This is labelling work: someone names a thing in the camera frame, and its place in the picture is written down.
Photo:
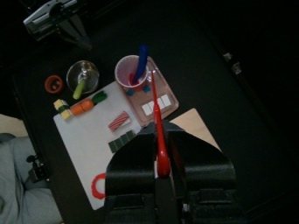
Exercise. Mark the silver metal pot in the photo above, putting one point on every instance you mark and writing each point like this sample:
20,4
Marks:
91,73

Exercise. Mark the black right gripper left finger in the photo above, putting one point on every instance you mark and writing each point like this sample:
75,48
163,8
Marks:
130,163

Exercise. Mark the red striped salmon sushi toy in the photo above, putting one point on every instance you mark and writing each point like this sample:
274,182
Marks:
119,121

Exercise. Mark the pink plastic tray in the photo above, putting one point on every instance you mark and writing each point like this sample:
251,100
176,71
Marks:
171,99

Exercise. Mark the dark seaweed sushi roll toy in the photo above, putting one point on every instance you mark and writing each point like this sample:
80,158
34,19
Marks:
119,142

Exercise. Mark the black smartwatch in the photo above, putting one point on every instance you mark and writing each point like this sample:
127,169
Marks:
36,169

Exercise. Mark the blue plastic spoon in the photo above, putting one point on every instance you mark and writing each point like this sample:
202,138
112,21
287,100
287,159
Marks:
140,62

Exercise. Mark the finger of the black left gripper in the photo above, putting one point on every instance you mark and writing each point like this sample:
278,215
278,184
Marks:
82,33
68,36

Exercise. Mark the red cloth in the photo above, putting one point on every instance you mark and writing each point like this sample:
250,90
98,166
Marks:
95,186

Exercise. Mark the person in grey clothes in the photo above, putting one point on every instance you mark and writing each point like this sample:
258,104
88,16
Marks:
19,180

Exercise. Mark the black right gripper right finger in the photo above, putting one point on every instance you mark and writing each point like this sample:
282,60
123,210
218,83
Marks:
202,163

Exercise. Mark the yellow egg sushi toy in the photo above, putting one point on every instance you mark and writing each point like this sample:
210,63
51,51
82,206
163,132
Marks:
62,109

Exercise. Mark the red plastic cup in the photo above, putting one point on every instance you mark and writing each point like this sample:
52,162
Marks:
124,71

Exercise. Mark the orange toy carrot green leaves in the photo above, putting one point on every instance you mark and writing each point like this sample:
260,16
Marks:
82,107

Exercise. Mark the light green toy vegetable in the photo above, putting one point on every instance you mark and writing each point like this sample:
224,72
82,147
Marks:
79,89

